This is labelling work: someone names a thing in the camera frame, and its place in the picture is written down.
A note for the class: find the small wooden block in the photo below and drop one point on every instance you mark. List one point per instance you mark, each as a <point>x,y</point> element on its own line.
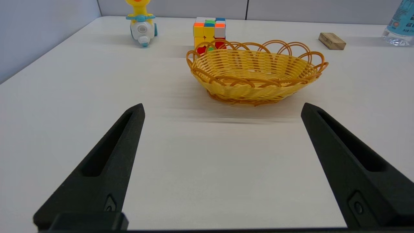
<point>331,41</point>

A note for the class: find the yellow woven plastic basket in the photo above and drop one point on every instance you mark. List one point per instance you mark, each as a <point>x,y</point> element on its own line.
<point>252,81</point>

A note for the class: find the yellow duck scooter toy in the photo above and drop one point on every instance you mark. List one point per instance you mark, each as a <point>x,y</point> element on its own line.
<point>142,29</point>

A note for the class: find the clear bottle with blue label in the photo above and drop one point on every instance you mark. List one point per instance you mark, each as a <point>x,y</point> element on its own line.
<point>402,26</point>

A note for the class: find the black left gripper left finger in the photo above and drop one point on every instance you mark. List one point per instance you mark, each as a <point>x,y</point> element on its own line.
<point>97,187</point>

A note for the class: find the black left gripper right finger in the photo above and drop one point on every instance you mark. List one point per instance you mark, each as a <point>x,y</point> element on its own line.
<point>343,174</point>

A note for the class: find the colourful puzzle cube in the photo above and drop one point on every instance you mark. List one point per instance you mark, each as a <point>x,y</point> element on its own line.
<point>208,30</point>

